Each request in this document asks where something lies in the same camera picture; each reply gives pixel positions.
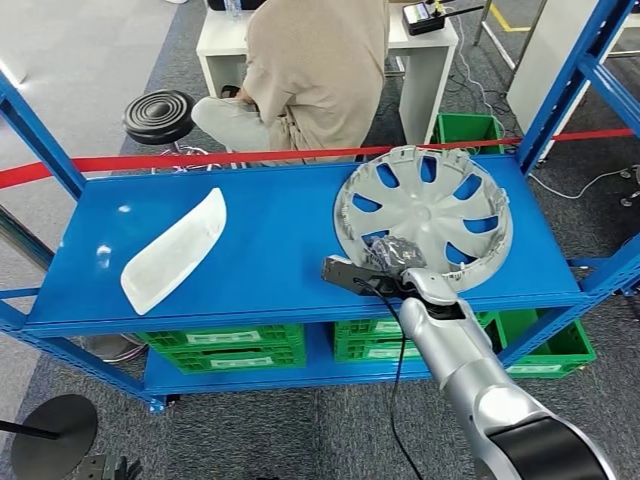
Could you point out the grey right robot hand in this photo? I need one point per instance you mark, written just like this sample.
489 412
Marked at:
395 253

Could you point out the silver wheel hubcap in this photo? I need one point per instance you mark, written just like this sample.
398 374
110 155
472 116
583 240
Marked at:
425 212

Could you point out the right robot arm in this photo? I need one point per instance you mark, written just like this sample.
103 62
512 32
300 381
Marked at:
450 344

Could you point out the blue steel shelf rack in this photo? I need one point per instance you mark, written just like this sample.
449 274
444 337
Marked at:
275 225

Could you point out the white plastic trim part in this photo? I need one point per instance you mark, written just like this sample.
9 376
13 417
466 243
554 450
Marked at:
175 252

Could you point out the white desk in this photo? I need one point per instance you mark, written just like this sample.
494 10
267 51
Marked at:
425 73

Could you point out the person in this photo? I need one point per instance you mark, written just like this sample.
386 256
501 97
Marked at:
315 66

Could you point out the black radio with antenna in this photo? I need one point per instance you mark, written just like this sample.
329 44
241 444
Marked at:
423 16

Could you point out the white board panel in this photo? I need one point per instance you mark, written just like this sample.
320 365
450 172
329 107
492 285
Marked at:
545 60

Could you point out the chrome chair base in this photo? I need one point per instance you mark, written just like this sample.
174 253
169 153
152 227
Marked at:
631 185

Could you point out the clear water bottle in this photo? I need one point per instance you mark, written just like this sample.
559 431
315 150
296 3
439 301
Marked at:
233 6

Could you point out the red barrier belt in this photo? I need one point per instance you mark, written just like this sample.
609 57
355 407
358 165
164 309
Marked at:
150 161

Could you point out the black round stool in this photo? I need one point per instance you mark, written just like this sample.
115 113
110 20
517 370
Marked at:
158 116

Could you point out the chrome metal frame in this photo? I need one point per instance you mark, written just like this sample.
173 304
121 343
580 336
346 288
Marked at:
525 40

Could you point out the chrome stanchion post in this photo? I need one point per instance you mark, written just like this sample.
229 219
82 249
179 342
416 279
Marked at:
115 348

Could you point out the black stanchion post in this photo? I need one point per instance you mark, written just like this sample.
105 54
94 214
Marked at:
55 434

